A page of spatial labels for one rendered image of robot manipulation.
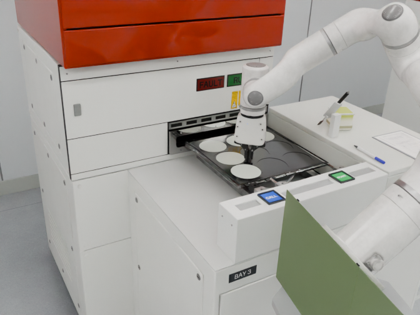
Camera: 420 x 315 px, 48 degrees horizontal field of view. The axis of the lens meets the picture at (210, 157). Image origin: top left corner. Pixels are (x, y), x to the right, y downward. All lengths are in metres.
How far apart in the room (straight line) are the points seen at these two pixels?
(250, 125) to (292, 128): 0.33
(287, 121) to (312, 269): 0.90
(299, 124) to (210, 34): 0.48
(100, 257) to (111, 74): 0.71
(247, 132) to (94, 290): 0.89
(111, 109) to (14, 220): 1.58
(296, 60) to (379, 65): 3.28
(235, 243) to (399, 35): 0.68
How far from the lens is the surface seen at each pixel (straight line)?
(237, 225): 1.23
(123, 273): 2.00
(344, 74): 4.43
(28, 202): 3.24
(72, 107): 1.59
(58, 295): 2.49
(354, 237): 1.10
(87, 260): 1.89
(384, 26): 1.35
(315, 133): 1.76
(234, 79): 1.82
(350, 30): 1.49
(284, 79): 1.44
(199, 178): 1.68
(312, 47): 1.49
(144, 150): 1.74
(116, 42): 1.53
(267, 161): 1.65
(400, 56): 1.41
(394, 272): 1.90
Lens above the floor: 1.64
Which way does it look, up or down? 26 degrees down
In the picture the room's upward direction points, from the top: 2 degrees clockwise
